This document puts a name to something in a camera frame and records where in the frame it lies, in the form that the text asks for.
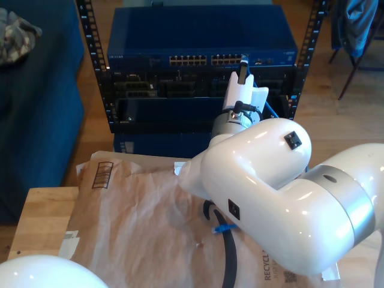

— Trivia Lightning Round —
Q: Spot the blue network switch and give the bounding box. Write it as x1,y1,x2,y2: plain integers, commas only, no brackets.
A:
107,5,299,71

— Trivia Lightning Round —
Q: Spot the dark camera cable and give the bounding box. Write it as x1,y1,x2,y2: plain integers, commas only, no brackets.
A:
373,230,384,288

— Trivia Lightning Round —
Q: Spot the blue network cable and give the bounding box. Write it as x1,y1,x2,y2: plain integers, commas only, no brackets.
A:
212,53,280,235

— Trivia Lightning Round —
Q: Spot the blue sofa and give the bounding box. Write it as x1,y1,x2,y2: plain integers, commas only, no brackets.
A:
0,0,86,225

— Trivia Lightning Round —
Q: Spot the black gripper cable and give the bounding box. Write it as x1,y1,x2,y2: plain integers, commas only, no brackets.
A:
233,100,265,116

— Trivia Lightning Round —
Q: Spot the black metal chair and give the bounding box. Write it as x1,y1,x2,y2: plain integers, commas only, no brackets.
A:
328,0,384,101

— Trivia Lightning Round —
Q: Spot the brown paper mailer envelope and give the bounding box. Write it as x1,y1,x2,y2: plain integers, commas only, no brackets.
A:
49,151,341,288

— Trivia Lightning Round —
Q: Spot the camouflage cloth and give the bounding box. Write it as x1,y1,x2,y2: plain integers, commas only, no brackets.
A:
0,7,43,66

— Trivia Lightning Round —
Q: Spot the black rack frame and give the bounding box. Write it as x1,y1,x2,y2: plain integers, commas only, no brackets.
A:
75,0,328,134

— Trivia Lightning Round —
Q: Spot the black rack server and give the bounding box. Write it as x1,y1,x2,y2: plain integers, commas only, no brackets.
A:
110,68,297,99

